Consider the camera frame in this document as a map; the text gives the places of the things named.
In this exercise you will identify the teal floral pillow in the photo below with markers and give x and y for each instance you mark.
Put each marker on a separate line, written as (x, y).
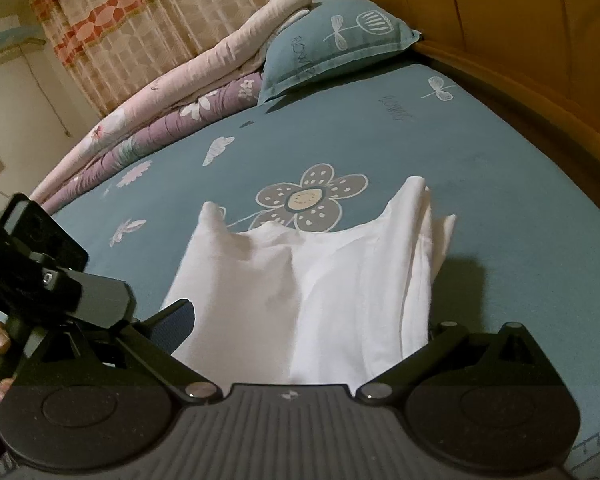
(330, 35)

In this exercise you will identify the pink floral quilt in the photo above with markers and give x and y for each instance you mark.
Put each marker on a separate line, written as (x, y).
(205, 70)

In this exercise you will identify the patterned beige curtain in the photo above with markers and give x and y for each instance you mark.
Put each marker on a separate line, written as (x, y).
(155, 20)

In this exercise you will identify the white printed t-shirt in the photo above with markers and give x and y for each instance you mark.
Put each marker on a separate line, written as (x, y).
(305, 285)

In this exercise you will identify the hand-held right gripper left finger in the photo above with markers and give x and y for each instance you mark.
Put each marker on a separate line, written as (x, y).
(172, 325)

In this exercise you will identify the light blue wall shelf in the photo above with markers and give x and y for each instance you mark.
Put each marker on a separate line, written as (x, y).
(5, 42)

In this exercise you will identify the purple floral quilt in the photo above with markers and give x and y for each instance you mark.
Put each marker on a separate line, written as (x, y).
(180, 120)

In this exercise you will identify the wooden bed headboard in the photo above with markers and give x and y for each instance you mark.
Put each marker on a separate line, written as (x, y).
(505, 10)

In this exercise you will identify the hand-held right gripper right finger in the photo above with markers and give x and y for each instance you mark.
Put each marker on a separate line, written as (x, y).
(445, 340)

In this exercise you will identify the teal floral bed sheet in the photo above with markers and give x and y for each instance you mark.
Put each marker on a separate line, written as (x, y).
(480, 185)

